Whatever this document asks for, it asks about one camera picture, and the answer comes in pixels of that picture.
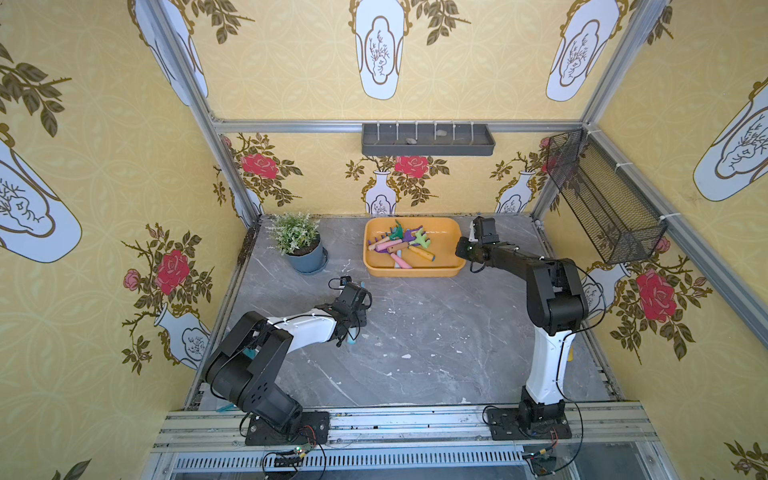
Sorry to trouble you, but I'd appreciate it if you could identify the yellow storage tray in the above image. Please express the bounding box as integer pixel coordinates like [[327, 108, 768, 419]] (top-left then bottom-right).
[[362, 217, 466, 278]]

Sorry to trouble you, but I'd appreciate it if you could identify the purple fork pink handle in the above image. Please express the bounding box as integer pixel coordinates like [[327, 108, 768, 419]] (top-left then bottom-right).
[[374, 228, 421, 252]]

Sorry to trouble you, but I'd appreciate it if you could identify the light blue hand fork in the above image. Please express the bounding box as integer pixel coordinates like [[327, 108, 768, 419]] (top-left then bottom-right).
[[347, 282, 367, 345]]

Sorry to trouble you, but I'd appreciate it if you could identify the light green hand rake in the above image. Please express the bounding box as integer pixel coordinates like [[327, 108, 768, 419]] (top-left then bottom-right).
[[408, 227, 435, 262]]

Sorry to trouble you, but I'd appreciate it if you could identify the dark green hand rake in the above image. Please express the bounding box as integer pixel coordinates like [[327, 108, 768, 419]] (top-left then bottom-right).
[[367, 222, 405, 251]]

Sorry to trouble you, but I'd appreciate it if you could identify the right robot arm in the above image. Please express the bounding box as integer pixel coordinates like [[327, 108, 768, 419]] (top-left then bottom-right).
[[456, 216, 589, 429]]

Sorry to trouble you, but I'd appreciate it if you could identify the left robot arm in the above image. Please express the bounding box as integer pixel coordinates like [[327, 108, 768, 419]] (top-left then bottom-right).
[[202, 276, 373, 438]]

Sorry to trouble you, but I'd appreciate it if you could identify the potted green plant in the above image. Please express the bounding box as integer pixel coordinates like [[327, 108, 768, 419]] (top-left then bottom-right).
[[268, 213, 328, 275]]

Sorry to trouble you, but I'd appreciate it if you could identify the purple rake pink handle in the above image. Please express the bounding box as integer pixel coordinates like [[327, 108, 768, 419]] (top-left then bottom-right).
[[379, 250, 412, 269]]

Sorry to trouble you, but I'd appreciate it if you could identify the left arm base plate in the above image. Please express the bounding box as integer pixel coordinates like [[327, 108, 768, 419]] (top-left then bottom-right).
[[245, 410, 330, 447]]

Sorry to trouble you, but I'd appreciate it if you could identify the black wire mesh basket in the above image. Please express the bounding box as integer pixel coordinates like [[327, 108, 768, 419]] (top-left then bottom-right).
[[544, 130, 667, 264]]

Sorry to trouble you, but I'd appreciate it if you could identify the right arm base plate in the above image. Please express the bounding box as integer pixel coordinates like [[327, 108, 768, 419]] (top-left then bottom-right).
[[482, 402, 573, 442]]

